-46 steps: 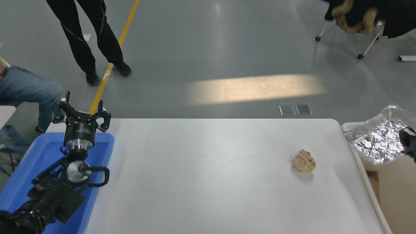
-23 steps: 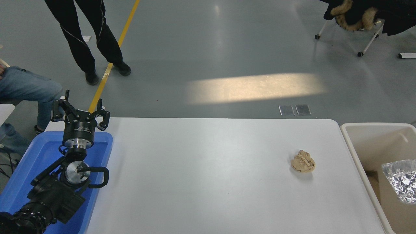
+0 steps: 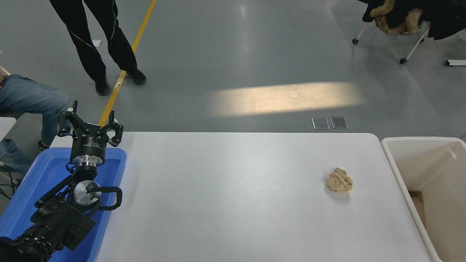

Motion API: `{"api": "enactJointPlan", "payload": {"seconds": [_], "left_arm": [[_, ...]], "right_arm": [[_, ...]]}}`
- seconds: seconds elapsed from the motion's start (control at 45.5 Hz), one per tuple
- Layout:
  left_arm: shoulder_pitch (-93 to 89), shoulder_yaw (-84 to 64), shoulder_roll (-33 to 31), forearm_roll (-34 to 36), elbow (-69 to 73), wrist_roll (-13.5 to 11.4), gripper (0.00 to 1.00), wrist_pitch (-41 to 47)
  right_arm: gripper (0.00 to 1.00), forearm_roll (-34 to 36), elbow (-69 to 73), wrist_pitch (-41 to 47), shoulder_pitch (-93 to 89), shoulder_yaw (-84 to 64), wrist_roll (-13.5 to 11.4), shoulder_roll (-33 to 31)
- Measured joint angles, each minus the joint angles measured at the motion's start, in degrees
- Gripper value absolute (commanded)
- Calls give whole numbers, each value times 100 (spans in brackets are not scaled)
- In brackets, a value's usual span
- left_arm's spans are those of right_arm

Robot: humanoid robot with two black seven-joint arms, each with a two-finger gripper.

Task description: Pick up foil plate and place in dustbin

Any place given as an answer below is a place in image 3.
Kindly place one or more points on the seated person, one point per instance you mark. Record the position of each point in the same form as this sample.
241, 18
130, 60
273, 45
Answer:
32, 96

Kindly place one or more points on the white side table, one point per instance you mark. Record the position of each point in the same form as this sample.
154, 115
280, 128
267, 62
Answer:
5, 127

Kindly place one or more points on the large pale bin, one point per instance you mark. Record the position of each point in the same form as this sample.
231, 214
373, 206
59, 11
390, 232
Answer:
418, 156

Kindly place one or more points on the crumpled tan paper ball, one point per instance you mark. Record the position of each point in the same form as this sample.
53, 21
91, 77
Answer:
339, 181

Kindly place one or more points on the metal floor plate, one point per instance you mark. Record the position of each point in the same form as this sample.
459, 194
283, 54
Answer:
339, 123
320, 123

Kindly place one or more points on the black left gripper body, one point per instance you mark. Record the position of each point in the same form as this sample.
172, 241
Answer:
89, 143

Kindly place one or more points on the blue plastic tray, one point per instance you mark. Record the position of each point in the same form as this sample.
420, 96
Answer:
43, 171

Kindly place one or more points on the standing person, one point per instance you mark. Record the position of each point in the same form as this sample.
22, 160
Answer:
87, 47

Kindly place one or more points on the white bar on floor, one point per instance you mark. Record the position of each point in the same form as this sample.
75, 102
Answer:
457, 62

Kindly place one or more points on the white paper scrap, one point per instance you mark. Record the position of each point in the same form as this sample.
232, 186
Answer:
97, 42

